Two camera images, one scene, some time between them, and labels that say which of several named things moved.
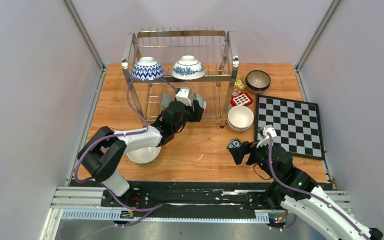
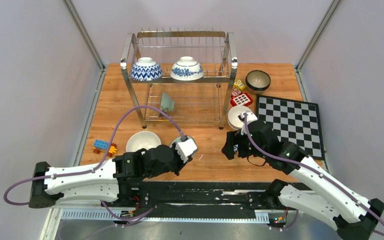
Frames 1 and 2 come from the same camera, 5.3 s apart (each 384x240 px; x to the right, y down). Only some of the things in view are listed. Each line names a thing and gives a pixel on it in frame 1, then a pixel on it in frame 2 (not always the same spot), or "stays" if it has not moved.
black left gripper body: [187, 116] → [176, 164]
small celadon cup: [166, 99] stays
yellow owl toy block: [239, 84] stays
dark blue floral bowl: [258, 80] stays
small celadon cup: [197, 97] → [178, 139]
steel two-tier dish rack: [173, 70] stays
